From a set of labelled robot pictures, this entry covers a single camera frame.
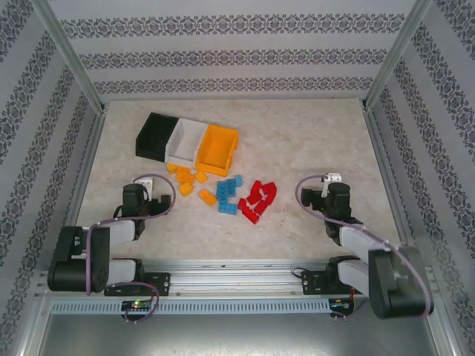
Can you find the small green circuit board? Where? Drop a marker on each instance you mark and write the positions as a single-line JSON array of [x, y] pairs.
[[341, 305], [143, 306]]

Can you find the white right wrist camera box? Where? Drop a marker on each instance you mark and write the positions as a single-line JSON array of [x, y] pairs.
[[334, 178]]

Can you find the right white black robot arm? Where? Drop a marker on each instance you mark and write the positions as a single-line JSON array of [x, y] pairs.
[[393, 289]]

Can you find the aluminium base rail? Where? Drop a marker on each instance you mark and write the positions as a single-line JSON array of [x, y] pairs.
[[237, 274]]

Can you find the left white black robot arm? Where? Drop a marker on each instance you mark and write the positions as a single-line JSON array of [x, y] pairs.
[[79, 274]]

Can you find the aluminium table side rail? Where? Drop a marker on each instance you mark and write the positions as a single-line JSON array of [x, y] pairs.
[[391, 185], [79, 185]]

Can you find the white plastic bin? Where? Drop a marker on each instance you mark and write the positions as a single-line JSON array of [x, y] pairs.
[[185, 142]]

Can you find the black plastic bin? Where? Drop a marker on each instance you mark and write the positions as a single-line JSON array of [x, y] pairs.
[[154, 133]]

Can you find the short aluminium corner post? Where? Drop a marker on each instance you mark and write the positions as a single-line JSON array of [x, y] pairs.
[[35, 333], [443, 333]]

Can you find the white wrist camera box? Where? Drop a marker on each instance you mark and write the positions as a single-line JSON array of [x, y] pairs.
[[334, 178], [145, 184]]

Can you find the orange plastic bin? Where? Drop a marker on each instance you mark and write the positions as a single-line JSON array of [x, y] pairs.
[[217, 148]]

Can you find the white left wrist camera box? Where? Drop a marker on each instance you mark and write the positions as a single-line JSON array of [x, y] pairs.
[[145, 184]]

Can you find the blue lego brick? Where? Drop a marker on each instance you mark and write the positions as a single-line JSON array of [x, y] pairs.
[[222, 191], [239, 181], [227, 208], [231, 186]]

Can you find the grey metal sheet panel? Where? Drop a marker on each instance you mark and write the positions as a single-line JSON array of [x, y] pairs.
[[237, 337]]

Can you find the aluminium frame post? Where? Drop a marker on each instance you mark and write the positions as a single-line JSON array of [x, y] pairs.
[[394, 59], [70, 59]]

